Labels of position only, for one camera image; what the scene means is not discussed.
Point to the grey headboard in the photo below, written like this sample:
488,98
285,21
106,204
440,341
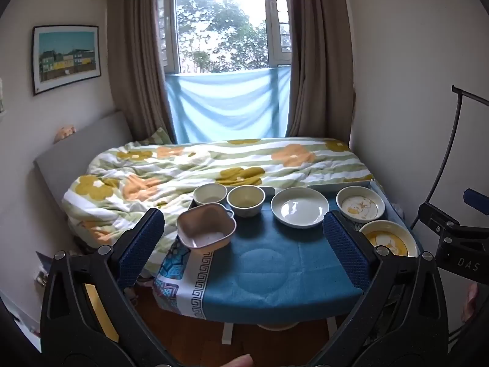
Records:
57,168

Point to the white ceramic bowl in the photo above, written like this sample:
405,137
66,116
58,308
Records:
209,195

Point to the plush toy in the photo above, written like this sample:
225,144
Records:
65,133

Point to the cream ceramic bowl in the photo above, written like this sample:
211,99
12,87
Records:
245,198

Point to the framed house picture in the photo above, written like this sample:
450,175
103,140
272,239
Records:
65,58

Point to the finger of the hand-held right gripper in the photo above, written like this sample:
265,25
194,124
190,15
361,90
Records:
477,198

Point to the yellow ringed plate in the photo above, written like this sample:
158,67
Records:
389,241

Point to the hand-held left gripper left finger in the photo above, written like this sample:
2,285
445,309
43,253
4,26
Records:
141,246

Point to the floral striped duvet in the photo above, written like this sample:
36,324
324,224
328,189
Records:
172,176

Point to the light blue cloth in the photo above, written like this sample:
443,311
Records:
229,103

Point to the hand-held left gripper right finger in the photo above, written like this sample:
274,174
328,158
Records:
344,248

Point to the striped pillow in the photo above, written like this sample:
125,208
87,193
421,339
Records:
158,137

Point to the person's right hand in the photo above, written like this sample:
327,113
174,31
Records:
470,302

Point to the blue patterned tablecloth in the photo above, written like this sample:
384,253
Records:
267,275

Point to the duck print plate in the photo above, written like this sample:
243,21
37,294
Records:
360,203

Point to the white deep plate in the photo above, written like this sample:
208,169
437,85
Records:
300,206

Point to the window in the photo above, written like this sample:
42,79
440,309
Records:
225,19

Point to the pink square bowl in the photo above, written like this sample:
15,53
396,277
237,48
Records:
206,229

